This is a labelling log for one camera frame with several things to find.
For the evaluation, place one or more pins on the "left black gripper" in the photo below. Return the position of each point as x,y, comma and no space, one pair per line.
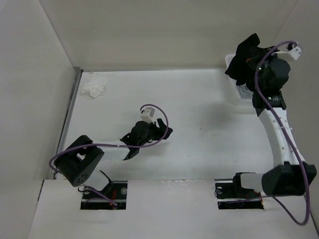
155,129

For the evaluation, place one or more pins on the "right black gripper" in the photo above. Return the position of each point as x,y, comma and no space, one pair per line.
271,59

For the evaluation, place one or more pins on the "black tank top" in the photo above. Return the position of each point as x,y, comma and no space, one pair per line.
243,65

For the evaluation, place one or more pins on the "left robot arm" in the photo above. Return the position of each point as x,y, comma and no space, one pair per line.
79,166

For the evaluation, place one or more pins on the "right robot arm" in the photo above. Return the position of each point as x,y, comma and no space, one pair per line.
290,175

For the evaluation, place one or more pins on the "grey tank top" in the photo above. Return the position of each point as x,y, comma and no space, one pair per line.
244,92

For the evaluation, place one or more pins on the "white folded tank top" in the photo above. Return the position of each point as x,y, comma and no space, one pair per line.
94,87

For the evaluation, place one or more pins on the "white plastic basket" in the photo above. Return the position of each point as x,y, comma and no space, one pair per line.
236,97

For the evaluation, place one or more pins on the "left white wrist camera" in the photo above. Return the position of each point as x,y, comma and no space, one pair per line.
147,115

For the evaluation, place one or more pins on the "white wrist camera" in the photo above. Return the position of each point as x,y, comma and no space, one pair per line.
147,115
292,53

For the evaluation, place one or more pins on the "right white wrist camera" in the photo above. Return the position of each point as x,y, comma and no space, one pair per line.
292,53

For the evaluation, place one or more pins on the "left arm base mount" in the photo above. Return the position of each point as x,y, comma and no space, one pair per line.
115,197

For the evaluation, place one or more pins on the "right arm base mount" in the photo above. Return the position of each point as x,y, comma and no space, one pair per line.
230,198

